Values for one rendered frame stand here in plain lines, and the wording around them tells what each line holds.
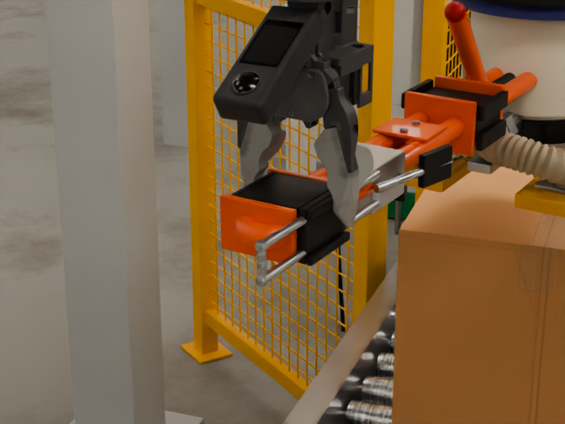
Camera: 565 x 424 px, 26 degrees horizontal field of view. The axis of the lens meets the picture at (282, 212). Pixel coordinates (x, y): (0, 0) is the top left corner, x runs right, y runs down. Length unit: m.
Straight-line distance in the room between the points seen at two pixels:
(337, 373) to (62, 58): 0.94
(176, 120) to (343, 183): 3.97
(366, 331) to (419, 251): 0.50
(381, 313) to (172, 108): 2.83
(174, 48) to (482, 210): 3.22
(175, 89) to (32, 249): 1.15
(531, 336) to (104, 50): 1.17
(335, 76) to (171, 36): 3.90
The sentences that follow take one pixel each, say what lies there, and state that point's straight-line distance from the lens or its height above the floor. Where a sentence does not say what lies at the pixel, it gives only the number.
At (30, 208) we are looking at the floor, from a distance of 4.45.
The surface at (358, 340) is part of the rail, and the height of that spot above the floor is 0.59.
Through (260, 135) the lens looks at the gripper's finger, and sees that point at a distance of 1.06.
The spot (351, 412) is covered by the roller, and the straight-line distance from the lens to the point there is 2.06.
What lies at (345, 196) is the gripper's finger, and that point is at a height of 1.23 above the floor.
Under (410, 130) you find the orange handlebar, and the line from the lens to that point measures 1.25.
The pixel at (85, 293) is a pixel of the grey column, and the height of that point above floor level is 0.43.
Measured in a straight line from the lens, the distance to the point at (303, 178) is 1.09.
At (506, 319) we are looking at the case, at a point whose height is 0.83.
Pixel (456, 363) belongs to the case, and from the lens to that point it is 1.78.
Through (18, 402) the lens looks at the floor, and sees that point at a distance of 3.22.
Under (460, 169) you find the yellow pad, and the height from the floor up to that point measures 1.09.
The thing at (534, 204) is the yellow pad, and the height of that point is 1.08.
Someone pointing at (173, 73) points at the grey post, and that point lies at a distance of 4.94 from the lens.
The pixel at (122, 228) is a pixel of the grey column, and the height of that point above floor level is 0.60.
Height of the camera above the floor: 1.60
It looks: 22 degrees down
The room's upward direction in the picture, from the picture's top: straight up
